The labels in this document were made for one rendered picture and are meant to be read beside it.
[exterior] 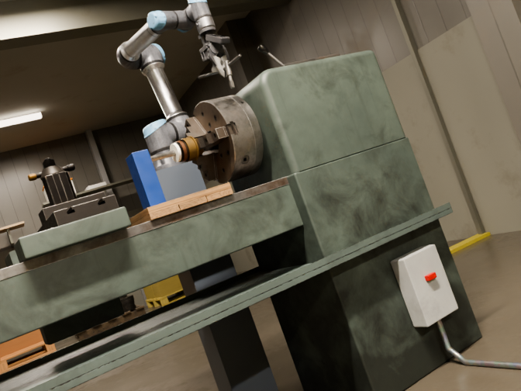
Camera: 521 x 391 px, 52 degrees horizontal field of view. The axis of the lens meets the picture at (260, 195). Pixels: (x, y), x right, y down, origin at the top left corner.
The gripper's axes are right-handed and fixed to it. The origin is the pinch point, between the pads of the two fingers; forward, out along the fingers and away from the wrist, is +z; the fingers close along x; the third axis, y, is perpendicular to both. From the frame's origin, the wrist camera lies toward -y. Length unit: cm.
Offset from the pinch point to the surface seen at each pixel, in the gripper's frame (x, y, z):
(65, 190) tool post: 77, 0, 31
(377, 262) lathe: -12, -35, 90
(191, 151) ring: 33.9, -11.3, 30.2
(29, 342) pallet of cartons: -19, 651, 132
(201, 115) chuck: 22.9, -7.7, 17.3
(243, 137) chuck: 20.0, -24.3, 31.6
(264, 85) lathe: 8.6, -31.1, 16.4
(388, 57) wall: -262, 114, -32
